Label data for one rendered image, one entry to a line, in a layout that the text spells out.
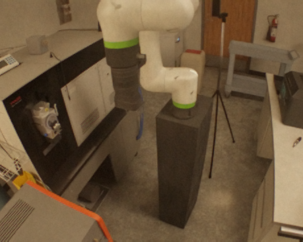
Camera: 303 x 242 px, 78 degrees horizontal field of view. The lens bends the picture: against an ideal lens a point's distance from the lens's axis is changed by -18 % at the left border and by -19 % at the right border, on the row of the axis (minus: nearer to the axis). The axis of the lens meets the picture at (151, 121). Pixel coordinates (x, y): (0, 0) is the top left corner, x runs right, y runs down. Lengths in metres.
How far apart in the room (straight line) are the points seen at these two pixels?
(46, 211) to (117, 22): 0.73
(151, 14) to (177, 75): 0.61
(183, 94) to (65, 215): 0.76
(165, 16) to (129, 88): 0.23
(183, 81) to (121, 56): 0.56
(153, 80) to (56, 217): 0.75
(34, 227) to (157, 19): 0.81
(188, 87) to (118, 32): 0.63
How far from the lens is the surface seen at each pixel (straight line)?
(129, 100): 0.63
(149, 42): 1.01
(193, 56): 3.45
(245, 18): 4.48
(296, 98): 1.67
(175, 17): 0.49
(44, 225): 0.90
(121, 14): 0.52
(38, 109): 1.21
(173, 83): 1.08
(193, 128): 1.14
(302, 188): 1.38
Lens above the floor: 1.85
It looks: 37 degrees down
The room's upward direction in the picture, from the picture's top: 3 degrees counter-clockwise
